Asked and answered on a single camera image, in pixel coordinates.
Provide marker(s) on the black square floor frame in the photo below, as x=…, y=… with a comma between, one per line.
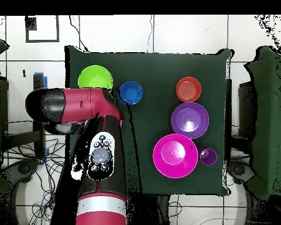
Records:
x=42, y=41

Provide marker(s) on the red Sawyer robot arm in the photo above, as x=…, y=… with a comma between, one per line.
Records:
x=84, y=105

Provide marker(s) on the dark green tablecloth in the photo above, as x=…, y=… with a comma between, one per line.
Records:
x=159, y=70

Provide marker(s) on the purple plastic bowl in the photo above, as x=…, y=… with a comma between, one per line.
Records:
x=190, y=120

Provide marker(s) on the red plastic bowl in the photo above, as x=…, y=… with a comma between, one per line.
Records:
x=188, y=89

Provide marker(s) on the black metal stand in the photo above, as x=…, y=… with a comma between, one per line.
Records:
x=38, y=150

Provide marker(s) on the blue plastic bowl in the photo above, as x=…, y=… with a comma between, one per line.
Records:
x=131, y=92

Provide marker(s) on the blue tape strip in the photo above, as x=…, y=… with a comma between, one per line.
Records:
x=46, y=82

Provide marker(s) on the grey pedestal foot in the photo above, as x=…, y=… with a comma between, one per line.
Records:
x=238, y=170
x=23, y=168

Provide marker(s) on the purple plastic cup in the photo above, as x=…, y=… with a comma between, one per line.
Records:
x=208, y=157

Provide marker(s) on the large lime green bowl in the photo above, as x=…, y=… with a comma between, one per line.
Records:
x=95, y=75

